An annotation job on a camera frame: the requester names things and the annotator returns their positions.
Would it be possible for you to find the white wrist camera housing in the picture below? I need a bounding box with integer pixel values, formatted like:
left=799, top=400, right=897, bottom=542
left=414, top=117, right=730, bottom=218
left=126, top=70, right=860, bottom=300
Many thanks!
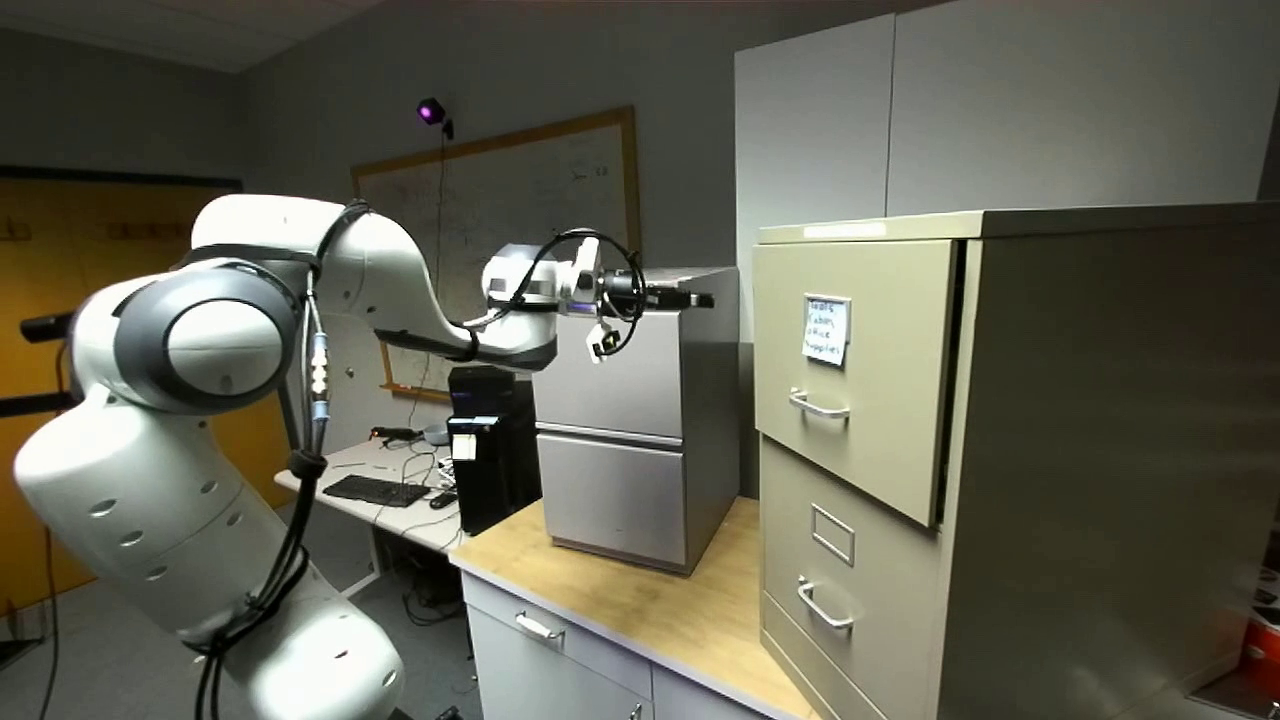
left=565, top=236, right=604, bottom=315

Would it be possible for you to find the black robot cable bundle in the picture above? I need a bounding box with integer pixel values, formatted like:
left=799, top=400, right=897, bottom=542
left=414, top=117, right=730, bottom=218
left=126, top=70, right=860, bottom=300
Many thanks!
left=191, top=197, right=368, bottom=720

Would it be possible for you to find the red container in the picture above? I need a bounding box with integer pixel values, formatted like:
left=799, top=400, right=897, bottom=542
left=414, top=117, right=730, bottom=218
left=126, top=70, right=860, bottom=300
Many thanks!
left=1235, top=605, right=1280, bottom=705

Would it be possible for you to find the beige labelled filing drawer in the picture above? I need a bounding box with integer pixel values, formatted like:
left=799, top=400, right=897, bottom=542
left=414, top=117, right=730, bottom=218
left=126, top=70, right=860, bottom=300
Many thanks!
left=754, top=236, right=968, bottom=531

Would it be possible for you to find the tall white storage cabinet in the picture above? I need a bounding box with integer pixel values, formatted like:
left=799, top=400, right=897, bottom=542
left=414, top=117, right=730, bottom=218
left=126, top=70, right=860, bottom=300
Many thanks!
left=734, top=0, right=1280, bottom=247

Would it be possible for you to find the yellow wooden door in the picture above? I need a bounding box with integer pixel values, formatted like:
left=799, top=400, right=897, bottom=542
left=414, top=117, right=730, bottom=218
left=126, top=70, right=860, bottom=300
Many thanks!
left=0, top=165, right=298, bottom=616

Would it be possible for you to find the wood framed whiteboard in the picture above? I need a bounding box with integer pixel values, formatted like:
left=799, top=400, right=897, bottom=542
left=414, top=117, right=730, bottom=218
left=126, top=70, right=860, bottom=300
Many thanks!
left=347, top=106, right=645, bottom=408

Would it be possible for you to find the white paper drawer label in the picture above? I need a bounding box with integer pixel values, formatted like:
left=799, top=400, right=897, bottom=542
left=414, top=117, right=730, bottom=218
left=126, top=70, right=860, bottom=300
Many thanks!
left=799, top=291, right=858, bottom=373

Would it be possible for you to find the black keyboard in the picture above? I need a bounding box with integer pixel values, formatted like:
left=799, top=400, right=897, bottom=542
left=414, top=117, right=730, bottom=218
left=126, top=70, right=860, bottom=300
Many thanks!
left=319, top=473, right=436, bottom=511

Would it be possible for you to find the white office desk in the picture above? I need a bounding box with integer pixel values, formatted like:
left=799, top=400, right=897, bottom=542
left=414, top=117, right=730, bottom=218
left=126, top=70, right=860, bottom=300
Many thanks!
left=271, top=436, right=473, bottom=556

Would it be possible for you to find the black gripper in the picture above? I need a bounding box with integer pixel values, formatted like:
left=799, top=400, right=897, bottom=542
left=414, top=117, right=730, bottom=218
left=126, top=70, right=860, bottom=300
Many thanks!
left=592, top=273, right=717, bottom=319

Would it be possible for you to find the beige unlabelled filing drawer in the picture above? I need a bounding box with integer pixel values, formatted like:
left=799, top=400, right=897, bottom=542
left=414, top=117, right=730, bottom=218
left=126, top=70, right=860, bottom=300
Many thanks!
left=756, top=436, right=954, bottom=720

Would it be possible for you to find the black computer tower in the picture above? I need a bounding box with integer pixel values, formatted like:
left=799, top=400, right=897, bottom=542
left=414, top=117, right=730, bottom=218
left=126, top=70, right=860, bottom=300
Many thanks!
left=445, top=360, right=545, bottom=535

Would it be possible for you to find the gray metal lateral cabinet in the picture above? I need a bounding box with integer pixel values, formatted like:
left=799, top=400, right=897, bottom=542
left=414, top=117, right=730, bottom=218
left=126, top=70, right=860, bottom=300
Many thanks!
left=530, top=266, right=745, bottom=581

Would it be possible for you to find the camera with purple light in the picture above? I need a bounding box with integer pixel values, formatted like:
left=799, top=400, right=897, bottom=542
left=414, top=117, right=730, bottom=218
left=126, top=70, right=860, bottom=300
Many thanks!
left=414, top=91, right=460, bottom=144

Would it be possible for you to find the white base drawer cabinet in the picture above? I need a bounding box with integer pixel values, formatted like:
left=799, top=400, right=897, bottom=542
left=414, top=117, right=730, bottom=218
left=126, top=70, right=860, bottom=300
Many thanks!
left=455, top=565, right=774, bottom=720

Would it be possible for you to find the beige metal filing cabinet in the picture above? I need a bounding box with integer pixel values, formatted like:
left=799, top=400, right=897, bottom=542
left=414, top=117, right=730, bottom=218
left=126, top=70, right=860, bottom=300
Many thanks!
left=756, top=202, right=1280, bottom=720

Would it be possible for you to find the small black desk device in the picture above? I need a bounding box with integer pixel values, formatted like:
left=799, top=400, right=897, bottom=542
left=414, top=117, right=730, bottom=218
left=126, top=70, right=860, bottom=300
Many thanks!
left=368, top=421, right=454, bottom=452

